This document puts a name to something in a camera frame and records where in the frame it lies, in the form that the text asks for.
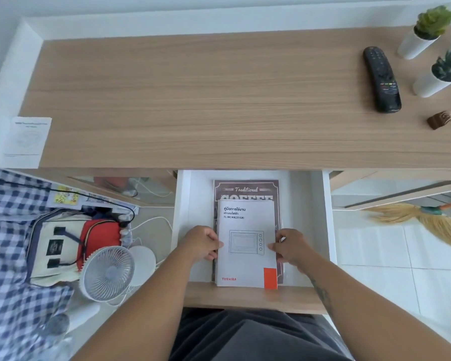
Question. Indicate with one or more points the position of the blue white checked cloth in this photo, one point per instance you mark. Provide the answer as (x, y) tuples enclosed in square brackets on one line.
[(11, 221)]

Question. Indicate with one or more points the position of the small brown wooden figurine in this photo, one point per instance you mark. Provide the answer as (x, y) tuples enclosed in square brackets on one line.
[(440, 120)]

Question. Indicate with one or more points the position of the person's left fingers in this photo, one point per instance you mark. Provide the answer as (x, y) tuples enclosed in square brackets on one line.
[(214, 244)]

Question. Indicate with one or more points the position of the person's right fingers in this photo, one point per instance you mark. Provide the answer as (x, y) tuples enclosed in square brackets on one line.
[(280, 247)]

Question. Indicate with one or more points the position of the brown coffee print booklet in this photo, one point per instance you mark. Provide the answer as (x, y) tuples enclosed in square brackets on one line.
[(244, 189)]

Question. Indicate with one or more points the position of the white printed paper sheet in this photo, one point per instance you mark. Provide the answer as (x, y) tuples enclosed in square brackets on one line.
[(26, 142)]

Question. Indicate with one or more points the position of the white appliance manual booklet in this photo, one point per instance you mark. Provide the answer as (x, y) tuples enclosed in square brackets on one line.
[(246, 221)]

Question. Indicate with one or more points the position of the cream and red bag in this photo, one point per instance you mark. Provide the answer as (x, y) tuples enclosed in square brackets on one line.
[(60, 248)]

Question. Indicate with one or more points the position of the person's right hand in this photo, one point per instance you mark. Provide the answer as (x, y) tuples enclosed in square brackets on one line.
[(295, 251)]

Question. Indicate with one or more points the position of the spiky succulent in white pot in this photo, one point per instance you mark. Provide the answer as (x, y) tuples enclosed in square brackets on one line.
[(439, 73)]

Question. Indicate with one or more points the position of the person's left forearm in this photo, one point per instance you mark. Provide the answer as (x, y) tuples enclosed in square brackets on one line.
[(142, 315)]

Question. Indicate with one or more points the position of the yellow illustrated leaflet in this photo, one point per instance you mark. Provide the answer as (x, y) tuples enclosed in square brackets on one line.
[(65, 197)]

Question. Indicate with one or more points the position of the tall succulent in white pot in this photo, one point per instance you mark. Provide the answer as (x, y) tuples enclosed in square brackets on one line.
[(423, 31)]

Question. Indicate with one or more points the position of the person's left hand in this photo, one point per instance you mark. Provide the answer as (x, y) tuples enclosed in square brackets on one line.
[(199, 243)]

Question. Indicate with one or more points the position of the white round disc device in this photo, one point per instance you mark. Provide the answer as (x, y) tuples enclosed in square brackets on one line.
[(142, 265)]

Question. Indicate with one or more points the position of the white drawer with wooden front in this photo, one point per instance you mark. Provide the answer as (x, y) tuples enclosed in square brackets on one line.
[(195, 206)]

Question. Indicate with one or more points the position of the person's right forearm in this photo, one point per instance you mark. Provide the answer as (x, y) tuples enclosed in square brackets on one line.
[(360, 308)]

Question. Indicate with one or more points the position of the person's dark grey shorts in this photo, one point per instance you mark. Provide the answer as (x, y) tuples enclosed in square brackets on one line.
[(255, 338)]

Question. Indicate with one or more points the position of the white desk fan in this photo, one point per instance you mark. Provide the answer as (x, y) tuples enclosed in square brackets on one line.
[(107, 273)]

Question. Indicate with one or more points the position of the black remote control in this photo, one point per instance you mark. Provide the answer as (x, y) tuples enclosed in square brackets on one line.
[(382, 80)]

